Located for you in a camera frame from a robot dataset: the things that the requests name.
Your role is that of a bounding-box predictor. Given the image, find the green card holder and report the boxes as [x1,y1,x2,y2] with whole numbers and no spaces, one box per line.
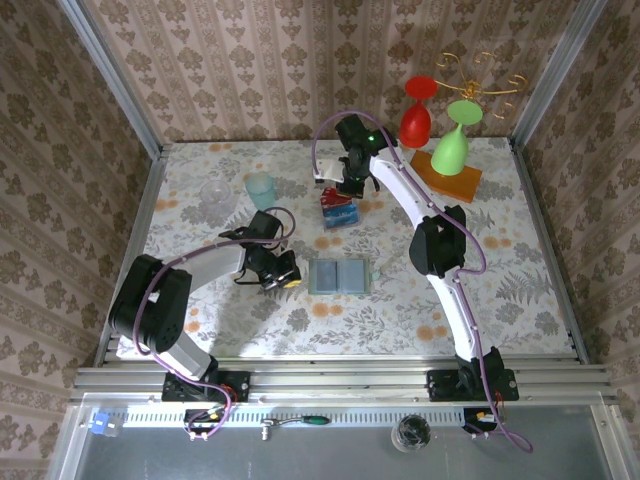
[307,257,381,296]

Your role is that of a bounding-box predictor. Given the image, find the white slotted cable duct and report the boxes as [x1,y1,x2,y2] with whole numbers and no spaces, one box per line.
[122,403,466,429]

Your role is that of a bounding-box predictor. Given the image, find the green plastic goblet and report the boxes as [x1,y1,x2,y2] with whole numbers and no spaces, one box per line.
[430,98,485,177]

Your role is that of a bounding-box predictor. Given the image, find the red and blue packets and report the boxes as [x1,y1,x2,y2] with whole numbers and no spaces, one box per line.
[321,189,362,232]

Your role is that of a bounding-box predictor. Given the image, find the small blue and clear plug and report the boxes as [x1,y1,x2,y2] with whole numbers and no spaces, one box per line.
[79,412,124,439]

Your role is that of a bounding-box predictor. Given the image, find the red plastic goblet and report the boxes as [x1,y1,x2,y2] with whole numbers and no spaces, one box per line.
[398,74,439,150]

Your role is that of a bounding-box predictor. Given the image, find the round clear glass jar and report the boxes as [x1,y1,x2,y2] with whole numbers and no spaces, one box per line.
[390,413,433,454]

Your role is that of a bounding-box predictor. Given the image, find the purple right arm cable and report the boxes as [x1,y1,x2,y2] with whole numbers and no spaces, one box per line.
[312,110,535,454]

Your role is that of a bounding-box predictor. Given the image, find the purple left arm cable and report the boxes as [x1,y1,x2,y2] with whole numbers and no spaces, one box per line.
[133,206,297,442]

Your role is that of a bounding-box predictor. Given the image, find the red credit card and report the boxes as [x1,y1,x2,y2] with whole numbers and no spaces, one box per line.
[321,187,352,208]

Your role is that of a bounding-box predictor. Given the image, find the frosted blue plastic cup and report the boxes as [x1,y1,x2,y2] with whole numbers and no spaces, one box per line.
[244,171,277,214]

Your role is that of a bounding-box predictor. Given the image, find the black connector with wires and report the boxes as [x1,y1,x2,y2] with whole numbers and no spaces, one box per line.
[462,407,502,435]
[183,407,227,437]

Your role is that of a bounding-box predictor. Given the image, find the green handled ratchet tool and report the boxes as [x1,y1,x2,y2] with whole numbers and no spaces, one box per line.
[259,413,332,441]

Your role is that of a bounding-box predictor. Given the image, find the orange wooden rack base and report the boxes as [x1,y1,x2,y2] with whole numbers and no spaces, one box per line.
[410,149,484,204]

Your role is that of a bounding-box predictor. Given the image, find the clear plastic cup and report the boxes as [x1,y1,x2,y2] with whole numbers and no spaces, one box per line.
[198,178,236,219]

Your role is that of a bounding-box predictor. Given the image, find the blue credit card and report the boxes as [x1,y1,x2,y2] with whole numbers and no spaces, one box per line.
[322,203,360,229]

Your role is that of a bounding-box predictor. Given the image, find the aluminium frame post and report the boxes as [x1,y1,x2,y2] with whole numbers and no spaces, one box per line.
[509,0,609,152]
[55,0,167,160]

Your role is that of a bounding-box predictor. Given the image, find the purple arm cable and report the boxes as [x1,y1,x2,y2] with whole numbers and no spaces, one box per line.
[312,110,535,454]
[133,206,297,442]

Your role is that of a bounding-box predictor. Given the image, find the gold wire glass rack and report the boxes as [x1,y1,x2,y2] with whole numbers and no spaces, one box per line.
[433,49,529,121]

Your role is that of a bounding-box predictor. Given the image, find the aluminium front rail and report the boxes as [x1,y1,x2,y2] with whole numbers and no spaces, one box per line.
[69,355,620,407]

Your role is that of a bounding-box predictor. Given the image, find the floral table cover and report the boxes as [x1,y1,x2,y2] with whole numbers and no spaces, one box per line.
[115,138,576,360]

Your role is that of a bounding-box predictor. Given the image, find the aluminium side rail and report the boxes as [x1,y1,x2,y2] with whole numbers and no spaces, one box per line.
[508,139,591,365]
[92,144,169,369]

